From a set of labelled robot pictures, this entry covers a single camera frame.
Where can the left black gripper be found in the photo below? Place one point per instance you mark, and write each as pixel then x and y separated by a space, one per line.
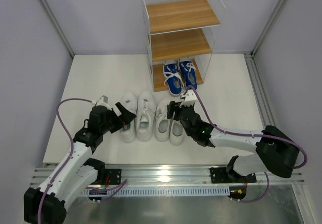
pixel 116 117

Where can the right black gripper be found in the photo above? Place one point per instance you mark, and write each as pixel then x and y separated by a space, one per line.
pixel 176 111

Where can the blue canvas sneaker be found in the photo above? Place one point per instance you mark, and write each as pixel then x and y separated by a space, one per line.
pixel 172 77
pixel 188 71

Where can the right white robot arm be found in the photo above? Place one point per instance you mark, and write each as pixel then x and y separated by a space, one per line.
pixel 270 150

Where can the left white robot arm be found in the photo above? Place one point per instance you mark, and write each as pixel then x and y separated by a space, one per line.
pixel 51 200

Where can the leftmost white sneaker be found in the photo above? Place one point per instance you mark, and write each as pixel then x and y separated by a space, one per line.
pixel 127 133

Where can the white lace sneaker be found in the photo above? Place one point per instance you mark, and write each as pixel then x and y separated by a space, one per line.
pixel 177 133
pixel 162 129

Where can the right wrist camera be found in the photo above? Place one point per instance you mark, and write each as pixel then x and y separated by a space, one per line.
pixel 188 98

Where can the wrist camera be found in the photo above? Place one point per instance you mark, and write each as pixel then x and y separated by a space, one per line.
pixel 102 101
pixel 188 98

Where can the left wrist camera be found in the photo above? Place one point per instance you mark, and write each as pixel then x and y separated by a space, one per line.
pixel 102 101

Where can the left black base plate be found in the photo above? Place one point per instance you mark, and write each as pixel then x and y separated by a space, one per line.
pixel 112 176

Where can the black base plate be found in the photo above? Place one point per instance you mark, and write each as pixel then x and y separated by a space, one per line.
pixel 219 175
pixel 112 176

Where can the aluminium mounting rail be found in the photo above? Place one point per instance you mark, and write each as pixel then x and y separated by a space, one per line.
pixel 180 175

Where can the slotted cable duct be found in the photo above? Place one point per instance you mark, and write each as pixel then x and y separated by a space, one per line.
pixel 158 191

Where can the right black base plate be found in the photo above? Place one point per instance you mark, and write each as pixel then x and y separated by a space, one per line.
pixel 219 175

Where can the white wire shoe shelf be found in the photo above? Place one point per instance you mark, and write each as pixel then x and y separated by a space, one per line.
pixel 178 29

